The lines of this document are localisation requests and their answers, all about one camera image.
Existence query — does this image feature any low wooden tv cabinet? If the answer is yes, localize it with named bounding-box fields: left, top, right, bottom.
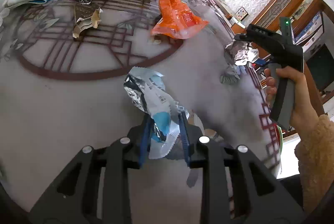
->
left=209, top=0, right=246, bottom=34

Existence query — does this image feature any orange snack bag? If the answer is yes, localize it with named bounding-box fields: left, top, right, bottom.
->
left=151, top=0, right=209, bottom=39

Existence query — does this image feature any blue silver snack wrapper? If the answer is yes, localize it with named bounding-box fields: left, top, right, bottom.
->
left=123, top=67, right=189, bottom=159

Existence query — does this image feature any silver foil wrapper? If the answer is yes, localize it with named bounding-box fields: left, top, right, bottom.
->
left=224, top=40, right=259, bottom=66

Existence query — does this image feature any torn brown paper wrapper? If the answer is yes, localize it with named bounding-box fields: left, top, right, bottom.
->
left=72, top=3, right=103, bottom=39

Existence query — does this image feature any patterned grey tablecloth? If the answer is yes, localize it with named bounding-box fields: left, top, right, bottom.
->
left=1, top=0, right=280, bottom=223

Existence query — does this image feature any person right hand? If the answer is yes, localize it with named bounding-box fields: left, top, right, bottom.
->
left=276, top=66, right=319, bottom=139

